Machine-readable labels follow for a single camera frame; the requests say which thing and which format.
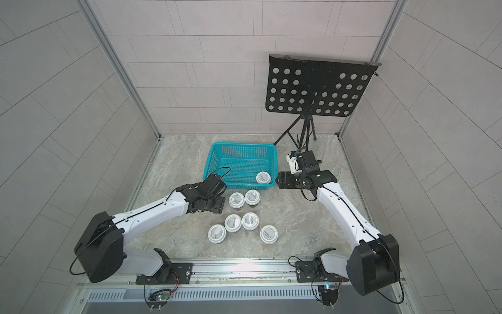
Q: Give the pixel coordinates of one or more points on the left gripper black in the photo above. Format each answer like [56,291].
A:
[219,207]

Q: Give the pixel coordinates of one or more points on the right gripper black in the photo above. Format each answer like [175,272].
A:
[288,175]

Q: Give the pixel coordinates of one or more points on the yogurt cup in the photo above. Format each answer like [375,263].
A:
[269,234]
[263,177]
[217,234]
[252,198]
[250,221]
[233,223]
[237,200]

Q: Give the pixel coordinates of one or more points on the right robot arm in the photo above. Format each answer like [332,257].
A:
[374,262]

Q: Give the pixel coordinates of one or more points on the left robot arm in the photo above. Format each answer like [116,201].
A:
[102,250]

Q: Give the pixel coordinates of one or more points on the teal plastic basket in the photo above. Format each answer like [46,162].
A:
[239,163]

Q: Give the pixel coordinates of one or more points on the black perforated music stand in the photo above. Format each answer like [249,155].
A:
[309,87]

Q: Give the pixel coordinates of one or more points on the left circuit board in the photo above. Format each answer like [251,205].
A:
[157,300]

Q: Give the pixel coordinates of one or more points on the circuit board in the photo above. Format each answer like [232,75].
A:
[327,295]
[157,300]

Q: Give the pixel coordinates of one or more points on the right circuit board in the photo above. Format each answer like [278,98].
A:
[327,295]

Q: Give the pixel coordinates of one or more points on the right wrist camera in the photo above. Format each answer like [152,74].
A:
[301,161]

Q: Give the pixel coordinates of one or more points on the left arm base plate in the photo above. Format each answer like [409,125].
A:
[173,274]

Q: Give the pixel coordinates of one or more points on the aluminium mounting rail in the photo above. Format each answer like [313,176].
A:
[240,269]

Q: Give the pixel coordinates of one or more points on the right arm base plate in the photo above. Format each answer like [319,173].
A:
[305,273]

